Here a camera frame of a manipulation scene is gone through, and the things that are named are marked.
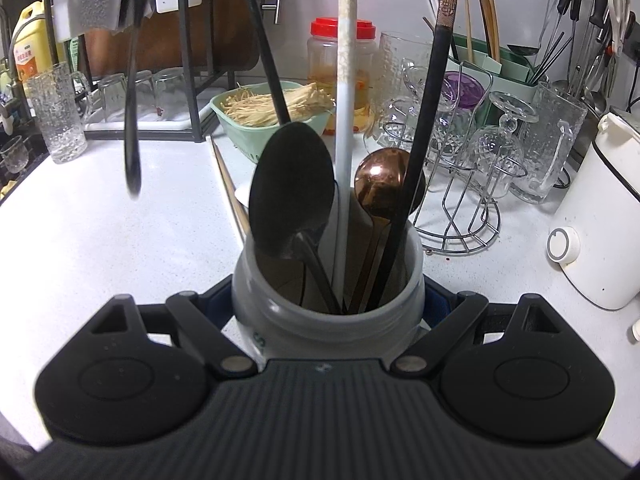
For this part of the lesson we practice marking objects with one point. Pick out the green plastic basket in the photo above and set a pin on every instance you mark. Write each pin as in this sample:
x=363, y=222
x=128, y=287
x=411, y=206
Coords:
x=235, y=132

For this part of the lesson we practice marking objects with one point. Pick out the wooden cutting board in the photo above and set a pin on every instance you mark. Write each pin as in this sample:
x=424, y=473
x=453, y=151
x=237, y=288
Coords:
x=220, y=20

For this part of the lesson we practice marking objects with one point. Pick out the textured glass jar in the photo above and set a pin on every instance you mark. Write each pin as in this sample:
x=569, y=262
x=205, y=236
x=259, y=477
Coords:
x=395, y=60

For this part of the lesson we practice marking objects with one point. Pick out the green utensil holder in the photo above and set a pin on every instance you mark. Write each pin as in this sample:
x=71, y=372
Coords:
x=510, y=67

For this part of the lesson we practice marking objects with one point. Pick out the glass tumbler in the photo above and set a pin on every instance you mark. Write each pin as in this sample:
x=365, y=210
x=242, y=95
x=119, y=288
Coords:
x=112, y=97
x=170, y=92
x=142, y=90

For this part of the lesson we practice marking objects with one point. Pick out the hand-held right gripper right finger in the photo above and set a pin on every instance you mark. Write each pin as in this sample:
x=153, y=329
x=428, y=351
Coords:
x=435, y=307

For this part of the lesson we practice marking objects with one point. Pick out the scissors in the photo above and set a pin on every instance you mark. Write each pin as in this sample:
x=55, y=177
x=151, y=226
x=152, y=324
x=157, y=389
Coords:
x=620, y=10

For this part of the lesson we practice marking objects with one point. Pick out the steel spoon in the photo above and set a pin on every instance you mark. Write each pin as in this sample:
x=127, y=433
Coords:
x=292, y=185

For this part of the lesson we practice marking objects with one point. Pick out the black dish rack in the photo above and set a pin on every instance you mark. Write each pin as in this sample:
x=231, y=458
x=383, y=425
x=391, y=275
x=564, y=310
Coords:
x=192, y=85

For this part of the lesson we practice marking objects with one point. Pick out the green dish soap bottle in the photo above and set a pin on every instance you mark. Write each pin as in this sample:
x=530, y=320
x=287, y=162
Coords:
x=71, y=55

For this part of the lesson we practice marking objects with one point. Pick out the tall glass mug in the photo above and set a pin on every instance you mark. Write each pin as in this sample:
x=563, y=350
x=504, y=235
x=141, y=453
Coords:
x=550, y=150
x=57, y=120

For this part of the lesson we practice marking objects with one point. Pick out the small glass cup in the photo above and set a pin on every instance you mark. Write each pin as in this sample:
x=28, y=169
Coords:
x=14, y=155

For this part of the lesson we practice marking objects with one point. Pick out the copper spoon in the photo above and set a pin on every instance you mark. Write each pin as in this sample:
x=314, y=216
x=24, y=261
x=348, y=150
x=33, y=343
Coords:
x=382, y=180

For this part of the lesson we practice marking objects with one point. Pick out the purple lid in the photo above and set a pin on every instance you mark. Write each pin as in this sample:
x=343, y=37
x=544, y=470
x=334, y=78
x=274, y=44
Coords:
x=467, y=90

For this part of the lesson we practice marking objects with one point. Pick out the white mug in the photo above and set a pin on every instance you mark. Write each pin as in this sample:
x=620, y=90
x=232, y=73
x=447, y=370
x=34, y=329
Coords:
x=280, y=330

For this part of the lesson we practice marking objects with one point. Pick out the white drain tray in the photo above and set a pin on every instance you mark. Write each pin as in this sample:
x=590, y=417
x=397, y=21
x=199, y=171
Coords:
x=150, y=125

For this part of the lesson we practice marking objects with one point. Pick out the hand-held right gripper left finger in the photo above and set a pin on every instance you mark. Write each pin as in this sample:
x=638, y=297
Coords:
x=220, y=302

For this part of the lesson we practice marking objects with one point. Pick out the hanging steel ladle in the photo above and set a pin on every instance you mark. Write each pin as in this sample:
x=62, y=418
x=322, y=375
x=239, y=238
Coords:
x=595, y=95

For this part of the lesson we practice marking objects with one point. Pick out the red-lidded plastic jar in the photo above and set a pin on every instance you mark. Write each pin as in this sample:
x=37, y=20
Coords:
x=320, y=70

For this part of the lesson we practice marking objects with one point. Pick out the brown wooden chopstick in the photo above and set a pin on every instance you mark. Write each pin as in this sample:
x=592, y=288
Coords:
x=495, y=25
x=486, y=25

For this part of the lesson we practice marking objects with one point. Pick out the white electric pot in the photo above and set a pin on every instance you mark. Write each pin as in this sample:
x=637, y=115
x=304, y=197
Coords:
x=600, y=240

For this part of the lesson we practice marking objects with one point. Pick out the stemmed glass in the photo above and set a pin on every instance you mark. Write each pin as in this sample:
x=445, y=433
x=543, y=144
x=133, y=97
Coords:
x=450, y=132
x=415, y=85
x=500, y=160

